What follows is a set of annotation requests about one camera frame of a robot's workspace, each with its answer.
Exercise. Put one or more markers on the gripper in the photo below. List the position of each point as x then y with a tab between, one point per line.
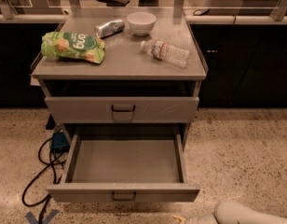
201	218

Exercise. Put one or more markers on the grey drawer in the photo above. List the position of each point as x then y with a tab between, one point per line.
122	109
140	169

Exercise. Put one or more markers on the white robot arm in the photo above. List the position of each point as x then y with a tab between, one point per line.
229	212

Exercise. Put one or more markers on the grey metal drawer cabinet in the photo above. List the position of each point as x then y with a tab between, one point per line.
128	72

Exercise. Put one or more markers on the grey top drawer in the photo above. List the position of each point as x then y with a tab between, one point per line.
122	109

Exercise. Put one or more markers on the blue power box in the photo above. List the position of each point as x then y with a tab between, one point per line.
59	142

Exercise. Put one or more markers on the clear plastic water bottle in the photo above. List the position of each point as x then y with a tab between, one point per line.
166	52

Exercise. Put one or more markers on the white ceramic bowl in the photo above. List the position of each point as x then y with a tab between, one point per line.
141	23

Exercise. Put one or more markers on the silver soda can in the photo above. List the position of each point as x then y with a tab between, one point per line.
109	28

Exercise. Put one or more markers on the green snack chip bag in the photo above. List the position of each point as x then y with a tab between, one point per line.
72	45

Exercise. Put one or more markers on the black office chair armrest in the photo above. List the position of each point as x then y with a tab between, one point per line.
115	3

